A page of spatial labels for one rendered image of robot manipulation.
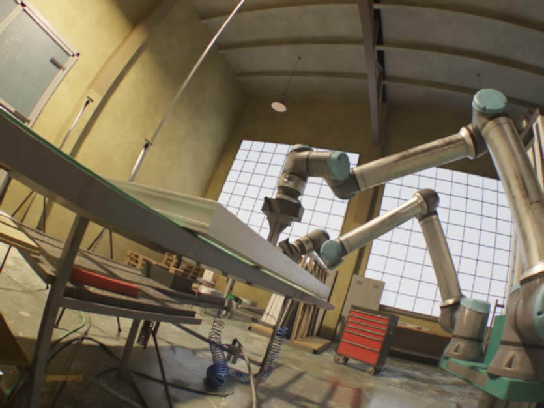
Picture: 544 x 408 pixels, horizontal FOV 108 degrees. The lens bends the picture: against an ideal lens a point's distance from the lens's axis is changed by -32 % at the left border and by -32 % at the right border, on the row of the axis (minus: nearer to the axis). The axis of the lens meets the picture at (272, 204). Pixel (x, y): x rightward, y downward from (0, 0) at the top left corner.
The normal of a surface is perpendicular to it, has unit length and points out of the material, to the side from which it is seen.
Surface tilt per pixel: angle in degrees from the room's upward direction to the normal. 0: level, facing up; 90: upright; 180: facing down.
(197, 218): 90
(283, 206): 90
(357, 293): 90
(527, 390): 90
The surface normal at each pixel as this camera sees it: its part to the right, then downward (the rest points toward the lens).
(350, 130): -0.32, -0.39
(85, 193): 0.89, 0.18
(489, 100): -0.47, -0.53
